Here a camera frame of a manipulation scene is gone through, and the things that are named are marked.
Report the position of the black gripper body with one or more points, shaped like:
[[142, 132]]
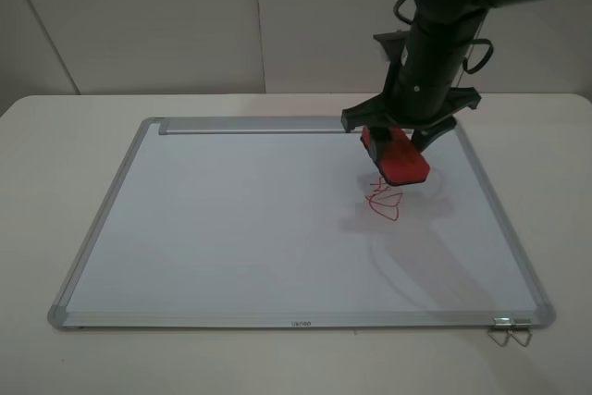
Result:
[[418, 93]]

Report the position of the white whiteboard with aluminium frame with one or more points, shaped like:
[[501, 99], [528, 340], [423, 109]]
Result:
[[284, 222]]

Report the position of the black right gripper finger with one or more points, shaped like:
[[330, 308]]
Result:
[[421, 139]]

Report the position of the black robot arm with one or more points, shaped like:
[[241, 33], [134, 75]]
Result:
[[461, 18]]

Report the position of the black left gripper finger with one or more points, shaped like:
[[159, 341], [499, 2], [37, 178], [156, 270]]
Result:
[[382, 134]]

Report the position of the red whiteboard eraser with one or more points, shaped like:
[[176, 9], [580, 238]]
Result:
[[398, 161]]

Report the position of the silver binder clip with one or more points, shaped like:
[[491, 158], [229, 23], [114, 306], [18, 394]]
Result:
[[521, 331], [501, 330]]

